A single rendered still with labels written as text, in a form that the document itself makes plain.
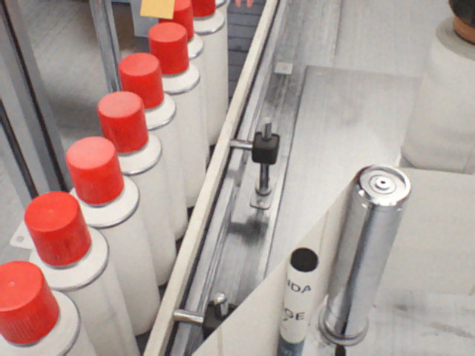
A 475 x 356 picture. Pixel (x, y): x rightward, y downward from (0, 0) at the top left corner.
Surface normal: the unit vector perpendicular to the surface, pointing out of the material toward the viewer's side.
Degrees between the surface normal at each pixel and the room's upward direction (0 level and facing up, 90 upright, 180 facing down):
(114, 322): 90
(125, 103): 3
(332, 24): 0
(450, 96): 91
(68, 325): 42
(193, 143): 90
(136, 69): 2
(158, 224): 90
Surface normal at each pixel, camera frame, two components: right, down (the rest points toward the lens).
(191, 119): 0.61, 0.57
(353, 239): -0.80, 0.44
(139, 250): 0.84, 0.40
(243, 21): 0.00, -0.70
